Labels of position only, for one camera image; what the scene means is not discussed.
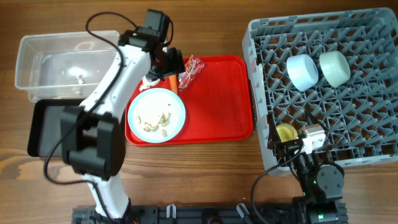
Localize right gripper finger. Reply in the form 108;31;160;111
267;113;281;149
304;110;326;131

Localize yellow cup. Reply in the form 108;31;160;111
276;124;299;142

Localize orange carrot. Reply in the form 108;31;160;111
169;75;178;95

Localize light blue bowl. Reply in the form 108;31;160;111
287;54;319;91

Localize red snack wrapper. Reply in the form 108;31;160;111
178;55;205;91

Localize green bowl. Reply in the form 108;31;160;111
319;51;351;88

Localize light blue plate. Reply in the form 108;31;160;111
127;88;186;144

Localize white plastic spoon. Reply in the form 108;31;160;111
257;63;264;80

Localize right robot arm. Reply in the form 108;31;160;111
267;111;348;223

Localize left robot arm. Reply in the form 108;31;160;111
56;9;185;223

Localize grey dishwasher rack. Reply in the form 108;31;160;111
242;7;397;175

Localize red serving tray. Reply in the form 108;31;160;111
124;55;254;146

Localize food scraps on plate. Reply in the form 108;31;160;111
136;113;172;137

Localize clear plastic bin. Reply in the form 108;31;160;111
15;32;118;102

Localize black tray bin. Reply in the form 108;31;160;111
27;99;83;157

